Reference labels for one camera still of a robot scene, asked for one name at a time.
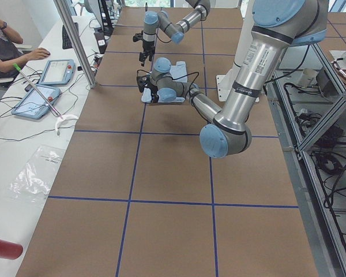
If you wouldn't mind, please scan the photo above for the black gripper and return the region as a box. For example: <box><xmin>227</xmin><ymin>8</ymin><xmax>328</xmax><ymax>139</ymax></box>
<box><xmin>139</xmin><ymin>40</ymin><xmax>155</xmax><ymax>64</ymax></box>
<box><xmin>148</xmin><ymin>77</ymin><xmax>159</xmax><ymax>103</ymax></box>

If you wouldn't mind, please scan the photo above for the light blue button shirt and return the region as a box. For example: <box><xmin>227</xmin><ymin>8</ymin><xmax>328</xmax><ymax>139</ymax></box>
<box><xmin>141</xmin><ymin>57</ymin><xmax>190</xmax><ymax>103</ymax></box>

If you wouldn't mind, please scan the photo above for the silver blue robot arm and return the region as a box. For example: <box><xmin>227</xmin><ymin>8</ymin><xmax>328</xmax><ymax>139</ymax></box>
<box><xmin>148</xmin><ymin>1</ymin><xmax>329</xmax><ymax>158</ymax></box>
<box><xmin>133</xmin><ymin>0</ymin><xmax>211</xmax><ymax>66</ymax></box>

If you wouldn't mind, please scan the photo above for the person's hand on mouse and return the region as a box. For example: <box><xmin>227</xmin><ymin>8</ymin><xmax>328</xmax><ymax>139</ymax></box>
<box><xmin>28</xmin><ymin>48</ymin><xmax>51</xmax><ymax>61</ymax></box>

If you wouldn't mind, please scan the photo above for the black keyboard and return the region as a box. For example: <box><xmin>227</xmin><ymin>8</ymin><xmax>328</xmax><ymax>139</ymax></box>
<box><xmin>62</xmin><ymin>21</ymin><xmax>80</xmax><ymax>50</ymax></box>

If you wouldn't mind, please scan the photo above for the upper blue teach pendant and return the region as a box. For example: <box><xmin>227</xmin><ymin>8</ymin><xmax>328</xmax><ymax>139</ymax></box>
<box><xmin>39</xmin><ymin>59</ymin><xmax>75</xmax><ymax>85</ymax></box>

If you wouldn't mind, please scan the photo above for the blue teach pendant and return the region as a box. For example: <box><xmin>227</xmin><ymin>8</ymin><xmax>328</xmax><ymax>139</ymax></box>
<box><xmin>11</xmin><ymin>85</ymin><xmax>61</xmax><ymax>119</ymax></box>
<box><xmin>39</xmin><ymin>59</ymin><xmax>75</xmax><ymax>85</ymax></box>

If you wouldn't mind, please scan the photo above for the long grabber stick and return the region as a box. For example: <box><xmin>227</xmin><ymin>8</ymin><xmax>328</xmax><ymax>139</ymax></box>
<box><xmin>13</xmin><ymin>63</ymin><xmax>78</xmax><ymax>136</ymax></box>

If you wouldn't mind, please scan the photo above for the lower blue teach pendant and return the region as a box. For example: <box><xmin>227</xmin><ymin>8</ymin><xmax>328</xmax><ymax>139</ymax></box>
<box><xmin>11</xmin><ymin>85</ymin><xmax>61</xmax><ymax>119</ymax></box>

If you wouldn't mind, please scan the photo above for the seated person grey shirt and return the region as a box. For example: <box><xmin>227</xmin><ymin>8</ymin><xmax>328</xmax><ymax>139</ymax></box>
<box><xmin>0</xmin><ymin>11</ymin><xmax>51</xmax><ymax>84</ymax></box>

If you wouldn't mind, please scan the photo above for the clear plastic bag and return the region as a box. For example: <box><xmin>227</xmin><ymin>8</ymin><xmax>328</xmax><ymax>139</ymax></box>
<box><xmin>7</xmin><ymin>145</ymin><xmax>65</xmax><ymax>203</ymax></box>

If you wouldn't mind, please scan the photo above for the red cylinder bottle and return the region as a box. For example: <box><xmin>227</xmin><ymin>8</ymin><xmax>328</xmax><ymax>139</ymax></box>
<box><xmin>0</xmin><ymin>239</ymin><xmax>23</xmax><ymax>260</ymax></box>

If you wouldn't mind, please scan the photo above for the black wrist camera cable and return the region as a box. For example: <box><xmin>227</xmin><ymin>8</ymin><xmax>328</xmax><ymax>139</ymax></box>
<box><xmin>137</xmin><ymin>69</ymin><xmax>200</xmax><ymax>87</ymax></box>

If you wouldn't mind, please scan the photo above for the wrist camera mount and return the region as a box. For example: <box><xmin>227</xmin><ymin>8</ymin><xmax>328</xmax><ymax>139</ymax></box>
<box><xmin>133</xmin><ymin>32</ymin><xmax>143</xmax><ymax>42</ymax></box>
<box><xmin>136</xmin><ymin>75</ymin><xmax>150</xmax><ymax>93</ymax></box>

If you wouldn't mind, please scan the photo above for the aluminium frame post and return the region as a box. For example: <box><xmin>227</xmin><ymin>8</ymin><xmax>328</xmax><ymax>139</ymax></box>
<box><xmin>53</xmin><ymin>0</ymin><xmax>96</xmax><ymax>88</ymax></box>

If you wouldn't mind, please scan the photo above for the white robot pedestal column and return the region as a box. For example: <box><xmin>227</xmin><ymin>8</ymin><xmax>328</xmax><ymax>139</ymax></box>
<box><xmin>216</xmin><ymin>0</ymin><xmax>254</xmax><ymax>102</ymax></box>

